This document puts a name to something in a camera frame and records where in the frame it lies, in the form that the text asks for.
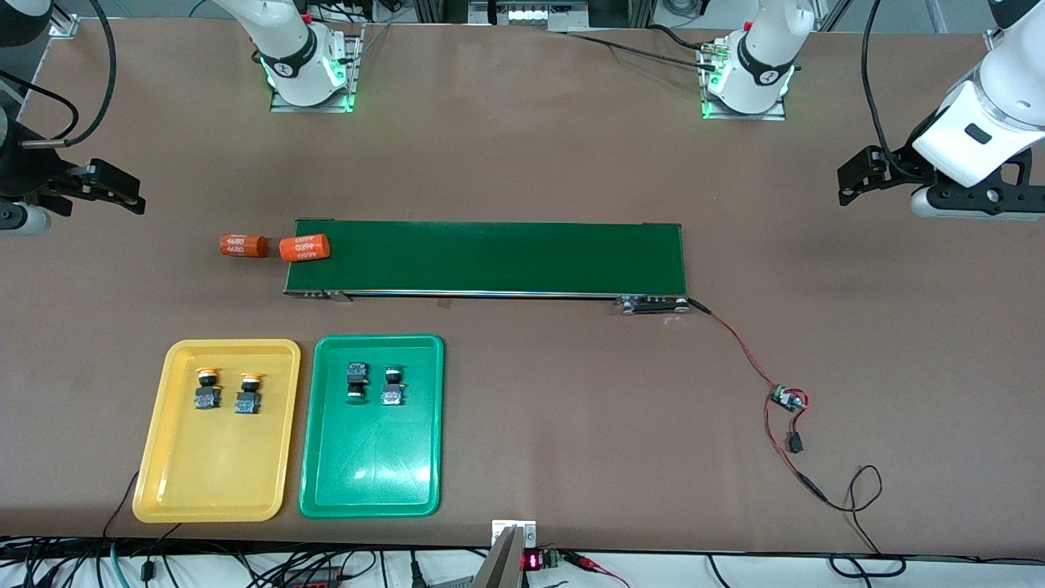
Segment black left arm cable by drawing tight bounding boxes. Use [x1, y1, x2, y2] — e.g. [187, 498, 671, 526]
[861, 0, 928, 179]

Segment red and black wire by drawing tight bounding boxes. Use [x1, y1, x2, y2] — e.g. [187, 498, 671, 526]
[686, 297, 884, 556]

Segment green plastic tray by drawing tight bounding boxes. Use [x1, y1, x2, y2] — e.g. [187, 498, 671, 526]
[299, 333, 446, 520]

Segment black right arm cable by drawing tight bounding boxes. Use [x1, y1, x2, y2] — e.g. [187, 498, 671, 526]
[0, 0, 118, 149]

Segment red clip lead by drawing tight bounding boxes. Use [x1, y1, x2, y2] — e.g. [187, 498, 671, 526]
[563, 550, 631, 588]

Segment yellow push button switch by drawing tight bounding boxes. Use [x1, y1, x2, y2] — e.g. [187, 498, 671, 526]
[193, 367, 224, 411]
[233, 372, 266, 416]

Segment metal frame with white strip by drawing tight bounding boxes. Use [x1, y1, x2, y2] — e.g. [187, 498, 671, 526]
[412, 0, 656, 33]

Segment black table cable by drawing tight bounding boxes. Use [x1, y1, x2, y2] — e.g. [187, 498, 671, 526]
[563, 23, 719, 73]

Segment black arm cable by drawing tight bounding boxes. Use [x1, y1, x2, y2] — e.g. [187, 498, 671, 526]
[0, 0, 118, 149]
[861, 0, 928, 179]

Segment grey metal camera bracket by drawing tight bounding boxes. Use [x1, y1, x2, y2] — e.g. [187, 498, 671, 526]
[471, 519, 539, 588]

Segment thin black cable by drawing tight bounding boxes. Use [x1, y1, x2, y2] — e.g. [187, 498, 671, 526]
[101, 470, 141, 541]

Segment looped black cable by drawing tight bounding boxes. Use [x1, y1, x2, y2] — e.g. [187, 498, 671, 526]
[829, 554, 907, 579]

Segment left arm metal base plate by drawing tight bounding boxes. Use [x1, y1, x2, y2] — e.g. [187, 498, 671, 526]
[698, 37, 789, 122]

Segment green belt conveyor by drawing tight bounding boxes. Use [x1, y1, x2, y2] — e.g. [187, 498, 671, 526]
[282, 218, 691, 316]

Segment yellow plastic tray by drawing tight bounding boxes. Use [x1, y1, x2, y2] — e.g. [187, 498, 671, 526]
[131, 338, 302, 524]

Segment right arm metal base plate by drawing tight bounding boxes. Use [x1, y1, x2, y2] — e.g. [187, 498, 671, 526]
[269, 23, 365, 114]

